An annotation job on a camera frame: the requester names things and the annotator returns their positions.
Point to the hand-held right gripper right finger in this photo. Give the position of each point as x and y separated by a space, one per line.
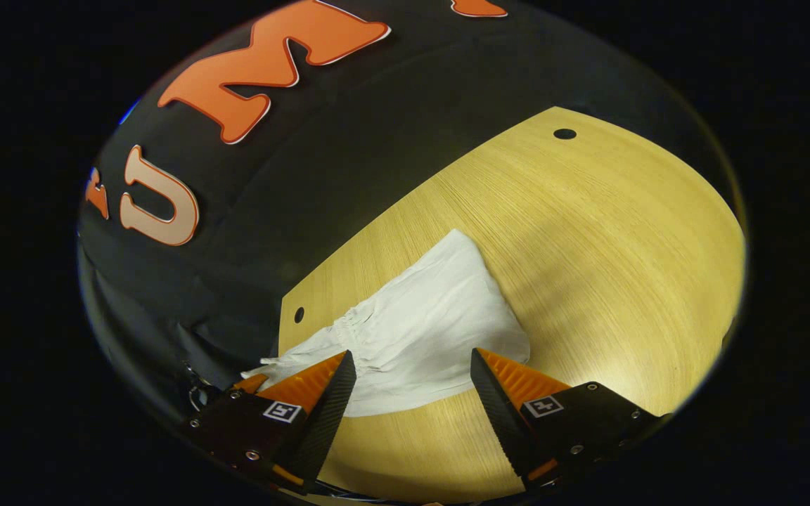
500 414

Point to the black backdrop cloth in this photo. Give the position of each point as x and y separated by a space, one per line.
349 176

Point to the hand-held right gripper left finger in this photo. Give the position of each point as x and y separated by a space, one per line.
324 422

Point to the white jeans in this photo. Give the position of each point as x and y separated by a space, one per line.
419 330

